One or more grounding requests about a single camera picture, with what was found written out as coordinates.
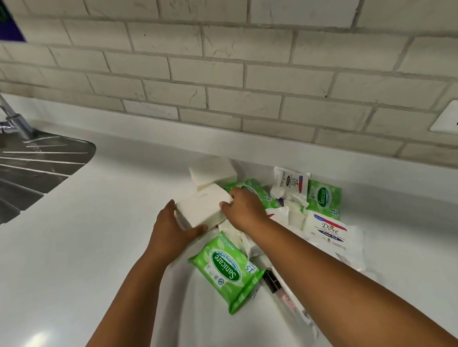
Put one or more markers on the person's right thumb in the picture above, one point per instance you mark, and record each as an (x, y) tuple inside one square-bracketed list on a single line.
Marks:
[(226, 207)]

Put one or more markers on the blue wall sign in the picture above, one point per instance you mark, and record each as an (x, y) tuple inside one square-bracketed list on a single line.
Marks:
[(0, 20)]

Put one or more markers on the chrome faucet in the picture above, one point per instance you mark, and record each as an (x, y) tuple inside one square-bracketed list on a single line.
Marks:
[(7, 111)]

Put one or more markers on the white packet with red edge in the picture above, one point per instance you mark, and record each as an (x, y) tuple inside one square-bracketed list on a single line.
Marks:
[(279, 214)]

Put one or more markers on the small white soap packet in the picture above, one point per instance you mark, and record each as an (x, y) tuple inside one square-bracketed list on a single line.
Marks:
[(291, 182)]

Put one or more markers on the person's right hand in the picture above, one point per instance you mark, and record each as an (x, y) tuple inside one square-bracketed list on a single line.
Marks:
[(249, 212)]

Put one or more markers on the steel sink drainboard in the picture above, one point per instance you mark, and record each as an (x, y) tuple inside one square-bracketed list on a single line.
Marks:
[(26, 174)]

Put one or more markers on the person's left forearm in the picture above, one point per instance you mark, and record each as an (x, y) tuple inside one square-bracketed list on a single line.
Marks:
[(125, 310)]

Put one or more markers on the white wall socket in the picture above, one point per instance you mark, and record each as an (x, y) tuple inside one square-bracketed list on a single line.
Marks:
[(452, 118)]

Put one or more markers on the person's left thumb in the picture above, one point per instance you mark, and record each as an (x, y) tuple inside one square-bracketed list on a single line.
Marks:
[(196, 232)]

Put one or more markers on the green wipes packet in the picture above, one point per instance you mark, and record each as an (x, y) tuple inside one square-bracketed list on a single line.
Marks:
[(265, 198), (324, 198), (226, 271)]

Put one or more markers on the large white soap packet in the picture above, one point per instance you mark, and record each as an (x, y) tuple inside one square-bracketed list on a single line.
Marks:
[(334, 231)]

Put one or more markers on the person's left hand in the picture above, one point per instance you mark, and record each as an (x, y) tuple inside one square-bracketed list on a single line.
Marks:
[(167, 235)]

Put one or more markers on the person's right forearm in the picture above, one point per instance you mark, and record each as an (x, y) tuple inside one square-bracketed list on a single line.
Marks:
[(353, 287)]

